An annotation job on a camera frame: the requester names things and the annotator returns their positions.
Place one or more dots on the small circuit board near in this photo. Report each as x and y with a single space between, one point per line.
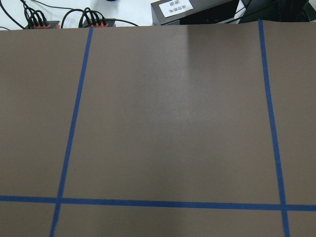
94 19

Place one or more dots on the small circuit board far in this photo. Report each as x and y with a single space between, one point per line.
37 20

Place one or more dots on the small circuit board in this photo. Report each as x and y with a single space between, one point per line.
94 19
37 20

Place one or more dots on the brown paper table cover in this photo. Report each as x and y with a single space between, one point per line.
160 131

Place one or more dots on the black box with label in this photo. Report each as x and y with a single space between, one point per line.
192 12

